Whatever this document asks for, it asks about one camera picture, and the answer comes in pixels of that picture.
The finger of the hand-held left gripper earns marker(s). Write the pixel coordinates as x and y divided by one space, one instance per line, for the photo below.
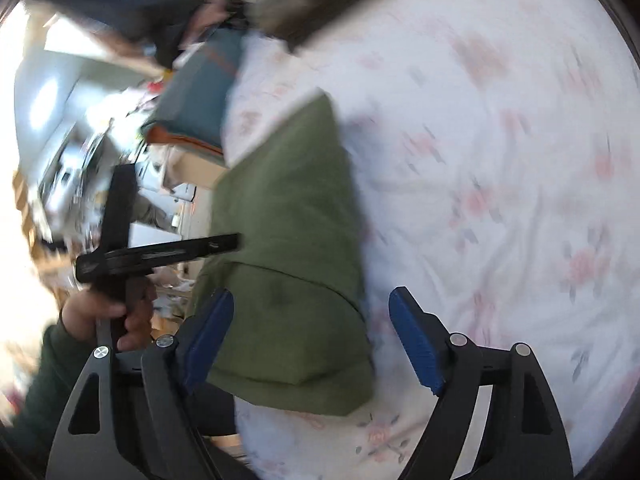
175 252

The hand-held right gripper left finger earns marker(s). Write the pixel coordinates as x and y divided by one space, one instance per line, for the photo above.
210 340

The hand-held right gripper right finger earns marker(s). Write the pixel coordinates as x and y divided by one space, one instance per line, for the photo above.
415 340

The olive green pants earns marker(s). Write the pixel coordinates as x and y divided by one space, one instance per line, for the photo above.
290 210

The person's left forearm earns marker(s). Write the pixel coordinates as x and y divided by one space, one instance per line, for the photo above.
50 375

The folded camouflage pants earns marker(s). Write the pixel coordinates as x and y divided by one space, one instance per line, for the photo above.
325 0

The person's left hand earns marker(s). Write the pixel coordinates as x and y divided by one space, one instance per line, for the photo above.
137 315

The white bedside cabinet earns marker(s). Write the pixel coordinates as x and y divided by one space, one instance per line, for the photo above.
195 166

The teal padded bed board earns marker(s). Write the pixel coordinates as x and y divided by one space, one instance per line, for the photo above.
200 95

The black hanging garment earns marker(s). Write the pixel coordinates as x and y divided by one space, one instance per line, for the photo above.
140 15

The floral white bed sheet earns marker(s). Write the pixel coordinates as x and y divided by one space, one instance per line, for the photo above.
500 160

